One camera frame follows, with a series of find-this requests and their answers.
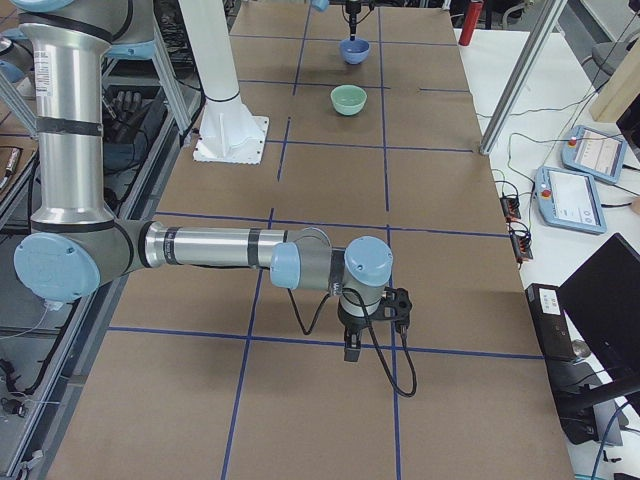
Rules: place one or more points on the orange circuit board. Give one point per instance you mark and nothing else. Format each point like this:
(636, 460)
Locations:
(510, 202)
(521, 239)

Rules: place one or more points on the black computer box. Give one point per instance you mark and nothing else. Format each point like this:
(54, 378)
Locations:
(550, 323)

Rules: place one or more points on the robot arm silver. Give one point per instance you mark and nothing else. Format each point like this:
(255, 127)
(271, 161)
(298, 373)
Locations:
(77, 245)
(322, 5)

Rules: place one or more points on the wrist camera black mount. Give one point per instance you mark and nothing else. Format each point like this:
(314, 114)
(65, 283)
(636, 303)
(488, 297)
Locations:
(395, 306)

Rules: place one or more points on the lower orange circuit board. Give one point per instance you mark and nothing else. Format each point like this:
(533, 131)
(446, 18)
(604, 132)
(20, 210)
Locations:
(521, 239)

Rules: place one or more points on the red cylinder bottle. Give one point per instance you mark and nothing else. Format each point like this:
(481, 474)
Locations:
(471, 18)

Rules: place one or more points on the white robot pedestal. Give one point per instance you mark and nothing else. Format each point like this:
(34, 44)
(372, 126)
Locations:
(228, 132)

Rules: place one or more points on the upper orange circuit board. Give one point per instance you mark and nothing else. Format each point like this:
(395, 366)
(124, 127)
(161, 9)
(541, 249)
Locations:
(510, 202)

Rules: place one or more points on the teach pendant tablet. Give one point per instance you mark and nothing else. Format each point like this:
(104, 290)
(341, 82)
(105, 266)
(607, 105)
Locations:
(569, 200)
(597, 153)

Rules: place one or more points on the far teach pendant tablet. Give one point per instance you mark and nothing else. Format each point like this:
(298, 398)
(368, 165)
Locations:
(597, 153)

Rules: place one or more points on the blue bowl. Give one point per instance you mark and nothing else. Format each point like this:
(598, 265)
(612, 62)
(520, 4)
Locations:
(354, 51)

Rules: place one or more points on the aluminium frame post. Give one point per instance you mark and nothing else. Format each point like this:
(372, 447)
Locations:
(532, 49)

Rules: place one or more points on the black monitor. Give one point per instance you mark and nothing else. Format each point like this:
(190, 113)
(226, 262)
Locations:
(601, 299)

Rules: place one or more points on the green bowl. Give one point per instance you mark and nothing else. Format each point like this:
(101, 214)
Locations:
(348, 100)

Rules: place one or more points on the near teach pendant tablet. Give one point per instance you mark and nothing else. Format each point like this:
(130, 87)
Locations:
(569, 200)

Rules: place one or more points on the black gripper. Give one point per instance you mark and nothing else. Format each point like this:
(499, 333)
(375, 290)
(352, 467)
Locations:
(350, 324)
(353, 11)

